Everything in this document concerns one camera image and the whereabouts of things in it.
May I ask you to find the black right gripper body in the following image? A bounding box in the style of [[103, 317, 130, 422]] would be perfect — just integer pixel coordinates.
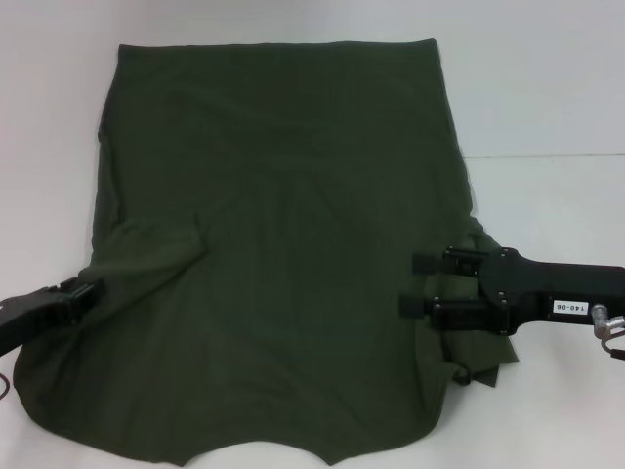
[[478, 246, 625, 339]]

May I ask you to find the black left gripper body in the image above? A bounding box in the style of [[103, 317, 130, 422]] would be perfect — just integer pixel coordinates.
[[0, 286, 70, 359]]

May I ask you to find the dark green shirt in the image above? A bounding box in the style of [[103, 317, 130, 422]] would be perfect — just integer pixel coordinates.
[[12, 37, 521, 468]]

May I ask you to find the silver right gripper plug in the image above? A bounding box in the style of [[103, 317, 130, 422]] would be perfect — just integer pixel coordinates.
[[589, 303, 625, 341]]

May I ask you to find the dark right arm cable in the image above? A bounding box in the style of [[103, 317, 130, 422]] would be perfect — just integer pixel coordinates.
[[593, 336, 625, 362]]

